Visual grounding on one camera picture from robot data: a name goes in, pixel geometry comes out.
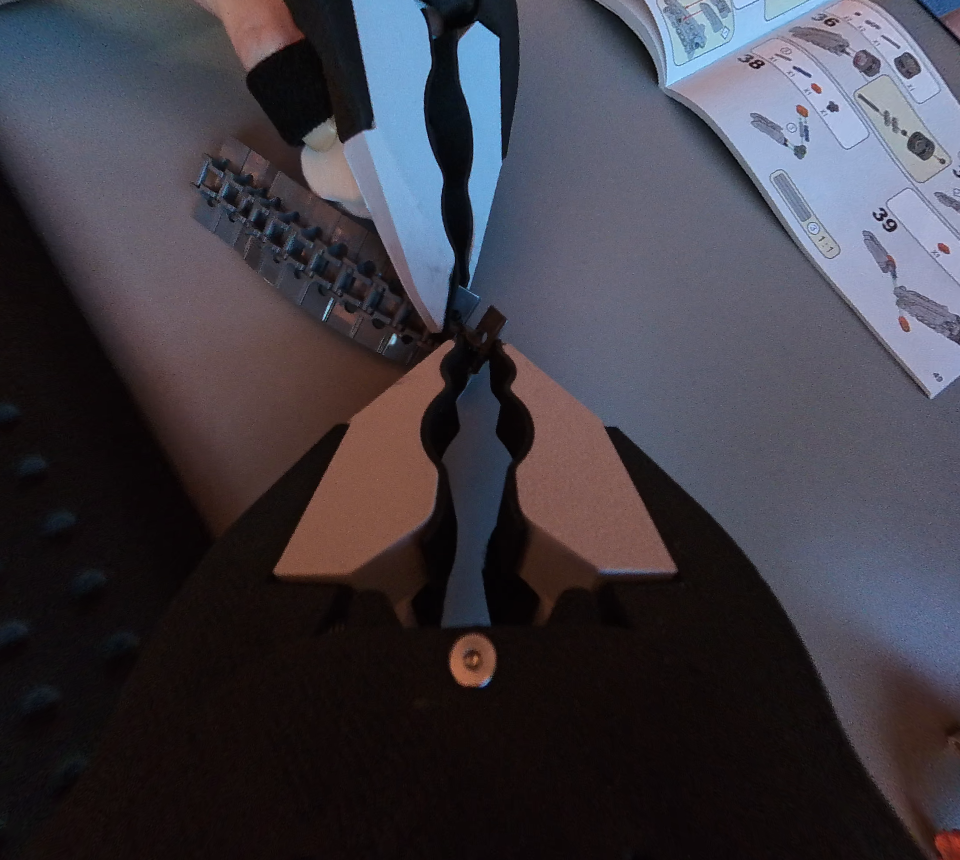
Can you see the open instruction booklet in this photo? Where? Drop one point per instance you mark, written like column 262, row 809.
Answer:
column 787, row 88

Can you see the small black track link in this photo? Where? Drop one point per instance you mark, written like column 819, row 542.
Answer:
column 484, row 335

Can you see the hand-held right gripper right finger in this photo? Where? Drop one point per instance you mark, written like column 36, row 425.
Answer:
column 592, row 500

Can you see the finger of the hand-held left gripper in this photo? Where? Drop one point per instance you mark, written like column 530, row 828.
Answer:
column 390, row 88
column 484, row 125

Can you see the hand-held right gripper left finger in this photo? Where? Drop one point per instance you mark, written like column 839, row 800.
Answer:
column 360, row 500

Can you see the black perforated panel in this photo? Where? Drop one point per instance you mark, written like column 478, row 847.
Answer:
column 75, row 500

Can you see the grey desk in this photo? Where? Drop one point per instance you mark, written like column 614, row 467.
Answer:
column 637, row 238

